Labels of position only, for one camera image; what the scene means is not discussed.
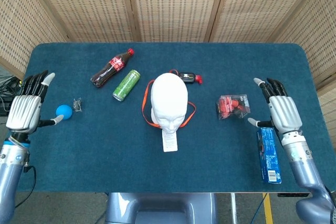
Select green drink can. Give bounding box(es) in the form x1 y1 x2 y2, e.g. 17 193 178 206
112 69 141 102

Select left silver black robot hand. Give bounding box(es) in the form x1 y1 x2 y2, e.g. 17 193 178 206
5 70 65 134

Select blue carpet table mat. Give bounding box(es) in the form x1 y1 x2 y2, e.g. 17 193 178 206
15 42 332 194

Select white mannequin head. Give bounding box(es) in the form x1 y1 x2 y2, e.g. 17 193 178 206
150 72 188 134

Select orange lanyard strap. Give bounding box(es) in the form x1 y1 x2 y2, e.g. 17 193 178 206
141 69 196 128

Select white table leg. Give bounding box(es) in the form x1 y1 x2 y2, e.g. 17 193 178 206
230 193 237 224

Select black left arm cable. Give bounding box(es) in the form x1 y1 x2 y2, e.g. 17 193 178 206
14 165 37 208

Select black bottle red cap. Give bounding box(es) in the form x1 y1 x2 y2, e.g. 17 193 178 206
177 72 204 86

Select black floor cables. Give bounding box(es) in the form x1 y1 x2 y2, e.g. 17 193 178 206
0 76 23 116

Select clear box red items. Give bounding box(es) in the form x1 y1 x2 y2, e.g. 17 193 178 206
216 93 251 121

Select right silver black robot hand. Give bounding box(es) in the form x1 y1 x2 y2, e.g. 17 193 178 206
247 77 303 134

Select blue ball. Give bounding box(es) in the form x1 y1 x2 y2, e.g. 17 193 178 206
55 104 73 121

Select grey-blue robot torso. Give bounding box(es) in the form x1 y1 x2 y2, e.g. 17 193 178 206
104 192 218 224

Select blue rectangular carton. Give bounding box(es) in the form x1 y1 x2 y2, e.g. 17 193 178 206
256 127 282 185

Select woven folding screen panel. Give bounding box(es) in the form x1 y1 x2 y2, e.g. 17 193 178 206
125 0 229 42
0 0 68 78
26 0 141 42
209 0 326 42
272 0 336 143

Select thin blue cable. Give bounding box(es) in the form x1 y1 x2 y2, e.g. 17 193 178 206
250 197 266 224

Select white badge card holder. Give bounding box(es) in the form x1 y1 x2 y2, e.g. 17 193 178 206
162 129 179 153

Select black under-table bracket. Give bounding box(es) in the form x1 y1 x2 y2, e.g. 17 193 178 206
277 193 310 198

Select cola bottle red cap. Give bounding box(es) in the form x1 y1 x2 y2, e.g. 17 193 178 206
90 48 135 89

